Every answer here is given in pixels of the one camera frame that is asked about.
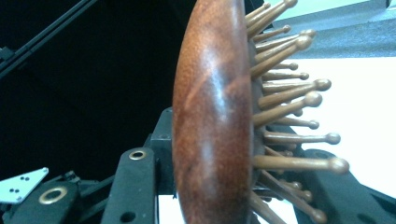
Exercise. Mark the black curtain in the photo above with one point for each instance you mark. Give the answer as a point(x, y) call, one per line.
point(93, 93)

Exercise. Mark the black metal stand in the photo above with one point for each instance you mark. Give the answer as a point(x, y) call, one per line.
point(46, 32)

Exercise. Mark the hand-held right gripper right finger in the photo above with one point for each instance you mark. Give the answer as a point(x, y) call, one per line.
point(342, 202)

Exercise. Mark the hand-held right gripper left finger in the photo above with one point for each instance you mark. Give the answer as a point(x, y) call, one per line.
point(134, 186)

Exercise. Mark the wooden hairbrush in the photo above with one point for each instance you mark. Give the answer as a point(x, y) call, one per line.
point(211, 109)

